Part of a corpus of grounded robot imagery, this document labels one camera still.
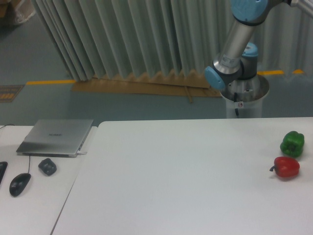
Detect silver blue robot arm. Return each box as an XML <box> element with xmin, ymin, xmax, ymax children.
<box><xmin>204</xmin><ymin>0</ymin><xmax>313</xmax><ymax>90</ymax></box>

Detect brown cardboard floor sheet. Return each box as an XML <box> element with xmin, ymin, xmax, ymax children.
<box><xmin>71</xmin><ymin>70</ymin><xmax>221</xmax><ymax>103</ymax></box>

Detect white usb plug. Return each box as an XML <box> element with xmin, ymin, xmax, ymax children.
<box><xmin>77</xmin><ymin>151</ymin><xmax>87</xmax><ymax>156</ymax></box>

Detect grey folding curtain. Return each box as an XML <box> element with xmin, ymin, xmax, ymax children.
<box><xmin>32</xmin><ymin>0</ymin><xmax>313</xmax><ymax>81</ymax></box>

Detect silver closed laptop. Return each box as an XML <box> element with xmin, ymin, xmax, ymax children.
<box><xmin>16</xmin><ymin>119</ymin><xmax>93</xmax><ymax>157</ymax></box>

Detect small black controller gadget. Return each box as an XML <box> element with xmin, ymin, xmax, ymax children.
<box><xmin>38</xmin><ymin>158</ymin><xmax>57</xmax><ymax>176</ymax></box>

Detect red bell pepper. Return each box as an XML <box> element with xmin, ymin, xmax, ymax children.
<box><xmin>269</xmin><ymin>156</ymin><xmax>300</xmax><ymax>178</ymax></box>

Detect green bell pepper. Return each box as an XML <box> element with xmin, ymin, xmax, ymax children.
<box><xmin>280</xmin><ymin>131</ymin><xmax>305</xmax><ymax>158</ymax></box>

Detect black computer mouse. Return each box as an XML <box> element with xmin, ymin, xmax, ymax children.
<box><xmin>9</xmin><ymin>173</ymin><xmax>31</xmax><ymax>197</ymax></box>

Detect black keyboard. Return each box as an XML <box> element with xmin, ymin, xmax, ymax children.
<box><xmin>0</xmin><ymin>162</ymin><xmax>8</xmax><ymax>183</ymax></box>

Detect cardboard boxes in corner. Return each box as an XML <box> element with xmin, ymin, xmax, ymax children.
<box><xmin>0</xmin><ymin>0</ymin><xmax>36</xmax><ymax>27</ymax></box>

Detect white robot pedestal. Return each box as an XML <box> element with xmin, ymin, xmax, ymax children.
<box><xmin>221</xmin><ymin>74</ymin><xmax>269</xmax><ymax>118</ymax></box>

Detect black mouse cable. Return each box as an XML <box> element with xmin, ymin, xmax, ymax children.
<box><xmin>0</xmin><ymin>124</ymin><xmax>31</xmax><ymax>174</ymax></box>

